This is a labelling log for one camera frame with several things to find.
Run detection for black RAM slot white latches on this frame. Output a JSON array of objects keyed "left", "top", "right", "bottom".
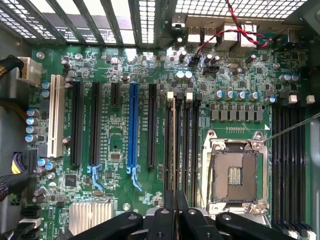
[
  {"left": 184, "top": 91, "right": 195, "bottom": 201},
  {"left": 165, "top": 91, "right": 180, "bottom": 198},
  {"left": 280, "top": 94, "right": 300, "bottom": 240}
]

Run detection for thin steel locking lever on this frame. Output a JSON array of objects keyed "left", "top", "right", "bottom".
[
  {"left": 202, "top": 143, "right": 220, "bottom": 211},
  {"left": 251, "top": 116, "right": 320, "bottom": 148}
]

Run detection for silver finned heatsink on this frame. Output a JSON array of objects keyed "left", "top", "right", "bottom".
[{"left": 68, "top": 201, "right": 115, "bottom": 236}]

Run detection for metal CPU socket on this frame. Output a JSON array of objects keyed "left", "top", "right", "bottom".
[{"left": 201, "top": 129, "right": 271, "bottom": 219}]

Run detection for long black expansion slot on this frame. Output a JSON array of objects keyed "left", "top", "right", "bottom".
[
  {"left": 69, "top": 80, "right": 84, "bottom": 168},
  {"left": 146, "top": 83, "right": 158, "bottom": 169},
  {"left": 87, "top": 81, "right": 105, "bottom": 191}
]

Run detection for blue expansion slot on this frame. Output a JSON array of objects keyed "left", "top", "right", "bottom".
[{"left": 126, "top": 82, "right": 144, "bottom": 193}]

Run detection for green Dell motherboard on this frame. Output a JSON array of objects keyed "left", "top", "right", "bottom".
[{"left": 28, "top": 44, "right": 312, "bottom": 240}]

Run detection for short black expansion slot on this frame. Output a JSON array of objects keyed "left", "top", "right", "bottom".
[{"left": 110, "top": 82, "right": 121, "bottom": 108}]

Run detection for white PCI expansion slot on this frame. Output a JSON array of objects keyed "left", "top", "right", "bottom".
[{"left": 46, "top": 74, "right": 66, "bottom": 159}]

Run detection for open grey PC case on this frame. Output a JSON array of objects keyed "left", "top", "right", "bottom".
[{"left": 0, "top": 0, "right": 320, "bottom": 240}]

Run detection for silver rear port block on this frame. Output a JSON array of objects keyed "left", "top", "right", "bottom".
[
  {"left": 185, "top": 24, "right": 217, "bottom": 44},
  {"left": 221, "top": 23, "right": 259, "bottom": 49}
]

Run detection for white power plug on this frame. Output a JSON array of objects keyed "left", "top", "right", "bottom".
[{"left": 15, "top": 56, "right": 43, "bottom": 88}]

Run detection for black plug purple wires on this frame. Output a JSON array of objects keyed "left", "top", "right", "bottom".
[{"left": 10, "top": 149, "right": 39, "bottom": 176}]

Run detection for black braided power cable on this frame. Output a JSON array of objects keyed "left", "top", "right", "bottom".
[
  {"left": 0, "top": 54, "right": 25, "bottom": 81},
  {"left": 0, "top": 171, "right": 39, "bottom": 204}
]

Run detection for red black twisted wire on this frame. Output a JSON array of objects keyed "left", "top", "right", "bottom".
[{"left": 194, "top": 0, "right": 271, "bottom": 60}]

